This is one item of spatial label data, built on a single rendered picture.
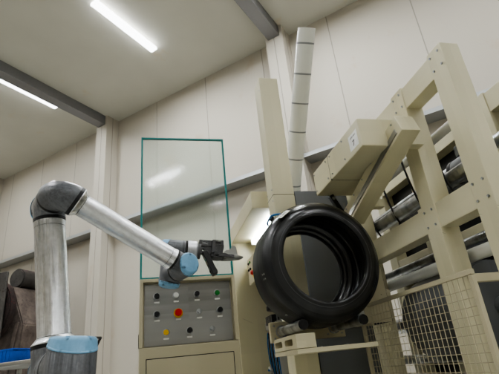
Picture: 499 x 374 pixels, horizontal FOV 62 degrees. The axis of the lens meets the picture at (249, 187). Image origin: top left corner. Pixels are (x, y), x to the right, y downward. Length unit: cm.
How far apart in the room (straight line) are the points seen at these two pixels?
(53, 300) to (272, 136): 156
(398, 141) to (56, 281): 152
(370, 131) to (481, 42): 420
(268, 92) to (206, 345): 159
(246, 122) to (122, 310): 380
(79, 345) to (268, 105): 184
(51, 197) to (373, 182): 146
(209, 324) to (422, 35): 496
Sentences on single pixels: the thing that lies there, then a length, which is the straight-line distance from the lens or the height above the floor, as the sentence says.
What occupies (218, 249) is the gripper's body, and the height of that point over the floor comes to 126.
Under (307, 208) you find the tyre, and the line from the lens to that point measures 197.
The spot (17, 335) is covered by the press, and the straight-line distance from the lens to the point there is 779.
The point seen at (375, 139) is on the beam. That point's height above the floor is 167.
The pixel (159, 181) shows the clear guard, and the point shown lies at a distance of 271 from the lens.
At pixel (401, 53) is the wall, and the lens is 628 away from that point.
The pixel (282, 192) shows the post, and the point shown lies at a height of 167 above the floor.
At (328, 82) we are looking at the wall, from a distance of 642.
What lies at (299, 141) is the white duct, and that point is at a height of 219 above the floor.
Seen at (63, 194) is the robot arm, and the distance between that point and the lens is 163.
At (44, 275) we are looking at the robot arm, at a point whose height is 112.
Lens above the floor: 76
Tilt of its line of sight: 23 degrees up
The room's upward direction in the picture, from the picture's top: 6 degrees counter-clockwise
